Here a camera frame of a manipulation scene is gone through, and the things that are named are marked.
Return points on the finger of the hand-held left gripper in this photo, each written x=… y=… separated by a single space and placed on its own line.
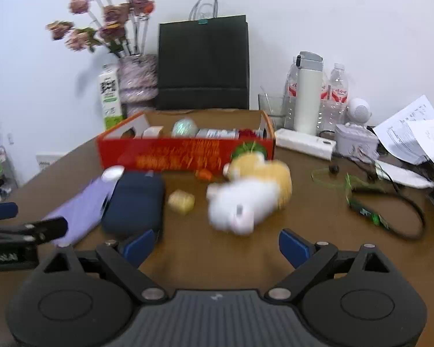
x=1 y=211
x=50 y=227

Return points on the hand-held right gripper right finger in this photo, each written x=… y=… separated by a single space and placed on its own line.
x=293 y=247

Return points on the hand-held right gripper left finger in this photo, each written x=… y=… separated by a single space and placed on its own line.
x=139 y=247

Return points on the purple cloth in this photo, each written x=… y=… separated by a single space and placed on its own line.
x=83 y=209

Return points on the navy blue pouch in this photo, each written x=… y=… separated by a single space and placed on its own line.
x=133 y=202

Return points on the small yellow block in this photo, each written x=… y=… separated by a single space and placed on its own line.
x=181 y=201

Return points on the white and yellow plush sheep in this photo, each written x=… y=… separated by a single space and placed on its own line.
x=238 y=202

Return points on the small white round case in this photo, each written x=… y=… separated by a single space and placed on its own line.
x=113 y=173

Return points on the red cardboard box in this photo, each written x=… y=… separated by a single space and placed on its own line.
x=166 y=155

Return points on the red artificial rose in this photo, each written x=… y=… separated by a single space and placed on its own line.
x=246 y=134

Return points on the iridescent ball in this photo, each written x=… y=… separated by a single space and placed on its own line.
x=184 y=128

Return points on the white labelled bottle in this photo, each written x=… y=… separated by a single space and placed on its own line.
x=217 y=133

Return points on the wooden desktop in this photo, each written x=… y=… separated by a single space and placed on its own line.
x=329 y=217

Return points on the black green neckband earphones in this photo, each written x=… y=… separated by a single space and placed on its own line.
x=369 y=215

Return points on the white power strip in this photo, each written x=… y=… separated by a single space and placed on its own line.
x=300 y=141

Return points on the clear drinking glass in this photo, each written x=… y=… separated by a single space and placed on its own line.
x=271 y=110

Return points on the clear water bottle red label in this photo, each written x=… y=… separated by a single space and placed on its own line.
x=291 y=97
x=324 y=112
x=339 y=97

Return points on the white green milk carton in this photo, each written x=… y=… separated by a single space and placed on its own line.
x=110 y=97

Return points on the white thermos bottle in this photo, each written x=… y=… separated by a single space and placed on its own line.
x=308 y=101

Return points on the white round speaker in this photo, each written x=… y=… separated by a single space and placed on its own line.
x=360 y=110

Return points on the printed paper sheets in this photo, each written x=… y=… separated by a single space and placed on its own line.
x=412 y=130

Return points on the purple textured vase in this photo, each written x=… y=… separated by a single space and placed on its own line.
x=137 y=79

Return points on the black paper bag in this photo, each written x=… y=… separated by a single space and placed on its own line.
x=202 y=61

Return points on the dried pink flowers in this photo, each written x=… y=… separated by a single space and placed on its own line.
x=112 y=12

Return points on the white wall socket plate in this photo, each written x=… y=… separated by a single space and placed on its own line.
x=49 y=161

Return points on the small white wall switch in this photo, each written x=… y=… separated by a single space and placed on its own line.
x=11 y=139

